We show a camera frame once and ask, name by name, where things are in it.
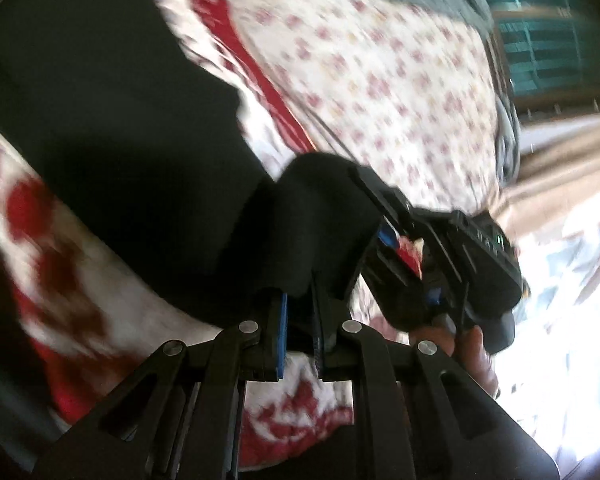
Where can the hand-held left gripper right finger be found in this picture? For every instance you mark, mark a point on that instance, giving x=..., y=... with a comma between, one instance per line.
x=321, y=342

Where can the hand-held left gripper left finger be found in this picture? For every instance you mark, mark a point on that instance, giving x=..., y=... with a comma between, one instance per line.
x=282, y=335

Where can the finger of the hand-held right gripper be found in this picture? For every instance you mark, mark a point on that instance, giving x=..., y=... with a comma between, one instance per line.
x=400, y=295
x=387, y=210

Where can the black pants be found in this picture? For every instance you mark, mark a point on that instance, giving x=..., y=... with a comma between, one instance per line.
x=130, y=135

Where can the person's right hand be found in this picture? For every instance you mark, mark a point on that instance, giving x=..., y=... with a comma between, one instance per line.
x=480, y=367

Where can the floral quilt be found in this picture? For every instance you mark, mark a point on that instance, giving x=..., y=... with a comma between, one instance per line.
x=380, y=85

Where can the beige curtain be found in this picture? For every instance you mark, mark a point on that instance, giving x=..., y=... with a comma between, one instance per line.
x=570, y=170

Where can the window with metal grille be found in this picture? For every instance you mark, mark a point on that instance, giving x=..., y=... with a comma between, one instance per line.
x=545, y=45

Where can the white red plush blanket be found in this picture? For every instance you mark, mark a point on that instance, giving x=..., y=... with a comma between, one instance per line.
x=45, y=260

